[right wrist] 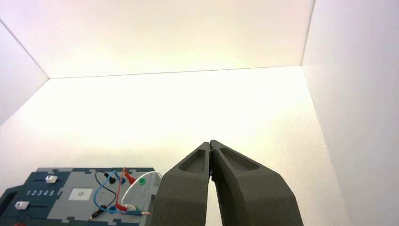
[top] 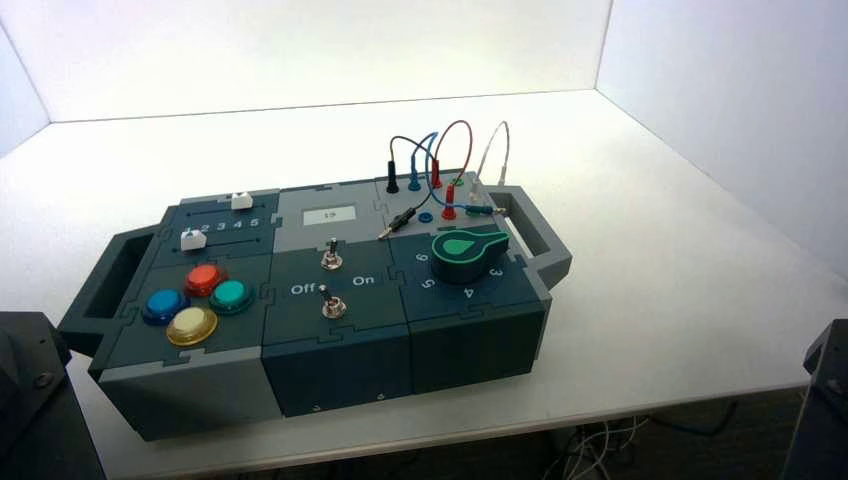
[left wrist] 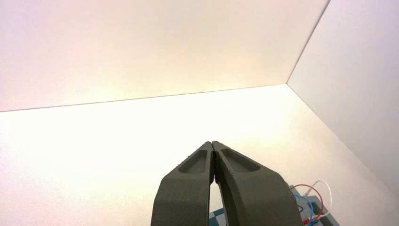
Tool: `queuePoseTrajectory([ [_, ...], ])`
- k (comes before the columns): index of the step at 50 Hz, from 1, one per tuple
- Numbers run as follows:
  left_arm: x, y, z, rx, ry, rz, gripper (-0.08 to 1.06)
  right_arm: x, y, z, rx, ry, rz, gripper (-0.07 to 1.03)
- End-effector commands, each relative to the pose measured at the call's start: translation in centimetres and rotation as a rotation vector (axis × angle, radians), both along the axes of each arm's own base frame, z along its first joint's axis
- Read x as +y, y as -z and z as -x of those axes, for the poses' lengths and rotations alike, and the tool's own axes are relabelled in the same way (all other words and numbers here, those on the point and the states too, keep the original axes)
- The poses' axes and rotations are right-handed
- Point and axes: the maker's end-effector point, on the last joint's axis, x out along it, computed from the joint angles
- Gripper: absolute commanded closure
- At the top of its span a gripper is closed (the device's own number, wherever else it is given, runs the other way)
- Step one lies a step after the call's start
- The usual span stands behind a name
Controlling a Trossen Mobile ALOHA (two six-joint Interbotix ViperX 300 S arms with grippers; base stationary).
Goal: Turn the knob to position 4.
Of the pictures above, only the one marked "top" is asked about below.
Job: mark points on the black knob with green teardrop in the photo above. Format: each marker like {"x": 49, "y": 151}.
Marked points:
{"x": 464, "y": 264}

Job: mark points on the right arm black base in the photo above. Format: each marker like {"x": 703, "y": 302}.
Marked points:
{"x": 825, "y": 411}

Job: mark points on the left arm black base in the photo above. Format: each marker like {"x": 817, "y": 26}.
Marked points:
{"x": 33, "y": 411}

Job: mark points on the blue banana socket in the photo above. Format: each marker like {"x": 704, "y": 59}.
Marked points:
{"x": 425, "y": 216}

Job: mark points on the small grey display screen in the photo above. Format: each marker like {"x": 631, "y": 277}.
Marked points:
{"x": 329, "y": 215}

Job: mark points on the dark teal modular control box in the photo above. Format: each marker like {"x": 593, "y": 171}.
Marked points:
{"x": 344, "y": 358}

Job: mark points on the green round push button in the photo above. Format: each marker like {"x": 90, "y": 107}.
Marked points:
{"x": 230, "y": 295}

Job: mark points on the red round push button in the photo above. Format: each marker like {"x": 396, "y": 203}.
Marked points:
{"x": 204, "y": 279}

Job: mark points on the yellow round push button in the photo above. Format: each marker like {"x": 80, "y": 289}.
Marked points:
{"x": 191, "y": 326}

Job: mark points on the blue round push button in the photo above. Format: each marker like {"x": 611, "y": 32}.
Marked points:
{"x": 163, "y": 305}

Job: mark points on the metal toggle switch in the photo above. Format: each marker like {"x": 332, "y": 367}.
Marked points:
{"x": 332, "y": 260}
{"x": 333, "y": 307}

